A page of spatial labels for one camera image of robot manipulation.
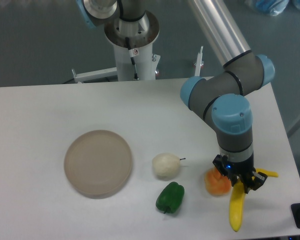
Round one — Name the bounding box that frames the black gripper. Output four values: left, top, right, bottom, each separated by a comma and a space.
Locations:
212, 153, 267, 194

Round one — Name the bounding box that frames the yellow banana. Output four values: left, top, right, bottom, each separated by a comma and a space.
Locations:
228, 168, 279, 232

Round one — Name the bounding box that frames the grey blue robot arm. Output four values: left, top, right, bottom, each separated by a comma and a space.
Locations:
77, 0, 275, 193

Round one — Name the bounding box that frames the beige round plate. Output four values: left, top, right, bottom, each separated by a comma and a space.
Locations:
63, 130, 133, 199

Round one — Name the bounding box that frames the white pear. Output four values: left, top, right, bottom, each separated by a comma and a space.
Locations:
152, 152, 186, 179

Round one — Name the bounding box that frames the green bell pepper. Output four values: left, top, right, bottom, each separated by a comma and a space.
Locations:
155, 181, 185, 214

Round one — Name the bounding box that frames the blue plastic bag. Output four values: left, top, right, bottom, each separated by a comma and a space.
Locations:
244, 0, 290, 17

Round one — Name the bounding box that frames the white bracket right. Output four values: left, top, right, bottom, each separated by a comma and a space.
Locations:
194, 46, 204, 77

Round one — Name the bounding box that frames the white bracket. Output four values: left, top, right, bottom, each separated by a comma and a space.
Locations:
194, 46, 204, 77
71, 67, 117, 83

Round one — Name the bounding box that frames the white bracket left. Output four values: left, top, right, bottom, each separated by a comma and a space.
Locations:
71, 67, 117, 83

